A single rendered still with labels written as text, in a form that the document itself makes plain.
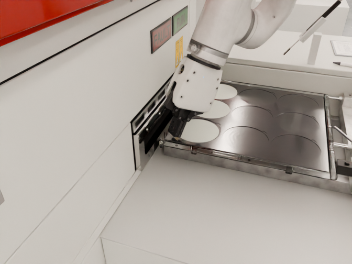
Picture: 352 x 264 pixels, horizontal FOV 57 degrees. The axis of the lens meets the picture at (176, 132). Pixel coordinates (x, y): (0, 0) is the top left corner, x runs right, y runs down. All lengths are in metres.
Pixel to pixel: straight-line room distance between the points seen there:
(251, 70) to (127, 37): 0.51
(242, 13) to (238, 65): 0.38
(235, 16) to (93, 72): 0.29
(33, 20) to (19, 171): 0.18
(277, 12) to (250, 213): 0.40
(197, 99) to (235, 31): 0.15
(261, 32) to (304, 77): 0.35
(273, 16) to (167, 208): 0.43
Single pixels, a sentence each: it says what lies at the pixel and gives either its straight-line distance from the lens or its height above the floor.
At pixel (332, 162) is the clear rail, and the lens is 0.72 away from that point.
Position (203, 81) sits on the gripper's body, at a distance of 0.66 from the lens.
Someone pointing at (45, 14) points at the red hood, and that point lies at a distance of 0.34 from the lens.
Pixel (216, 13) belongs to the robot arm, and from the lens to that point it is 0.64.
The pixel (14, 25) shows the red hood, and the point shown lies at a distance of 0.31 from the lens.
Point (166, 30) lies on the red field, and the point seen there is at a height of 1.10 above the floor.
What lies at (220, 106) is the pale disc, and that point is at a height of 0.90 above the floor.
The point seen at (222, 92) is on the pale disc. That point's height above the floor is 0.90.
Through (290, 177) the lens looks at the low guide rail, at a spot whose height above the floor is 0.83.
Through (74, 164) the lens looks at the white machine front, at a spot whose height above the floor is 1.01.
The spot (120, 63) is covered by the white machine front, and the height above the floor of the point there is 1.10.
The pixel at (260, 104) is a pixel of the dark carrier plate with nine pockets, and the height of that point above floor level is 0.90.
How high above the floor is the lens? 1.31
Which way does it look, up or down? 33 degrees down
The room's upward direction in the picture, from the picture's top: straight up
